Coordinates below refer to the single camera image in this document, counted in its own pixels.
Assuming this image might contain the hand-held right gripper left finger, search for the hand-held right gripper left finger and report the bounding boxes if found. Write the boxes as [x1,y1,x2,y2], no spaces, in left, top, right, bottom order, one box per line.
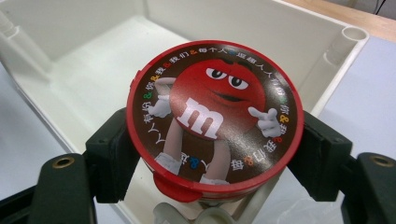
[27,106,142,224]

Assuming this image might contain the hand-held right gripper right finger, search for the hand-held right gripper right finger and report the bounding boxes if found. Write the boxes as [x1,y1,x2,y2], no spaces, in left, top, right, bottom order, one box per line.
[288,110,396,224]

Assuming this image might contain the white plastic bin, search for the white plastic bin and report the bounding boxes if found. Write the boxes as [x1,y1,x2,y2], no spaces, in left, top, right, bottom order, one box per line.
[0,0,371,224]

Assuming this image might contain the round candy can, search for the round candy can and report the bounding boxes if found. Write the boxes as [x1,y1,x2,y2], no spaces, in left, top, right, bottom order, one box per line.
[125,39,305,203]

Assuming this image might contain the white board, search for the white board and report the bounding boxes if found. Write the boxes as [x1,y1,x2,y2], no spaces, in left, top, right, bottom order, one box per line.
[0,35,396,224]

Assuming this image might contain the black cable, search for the black cable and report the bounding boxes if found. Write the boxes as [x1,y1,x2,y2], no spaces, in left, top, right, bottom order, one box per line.
[374,0,388,16]

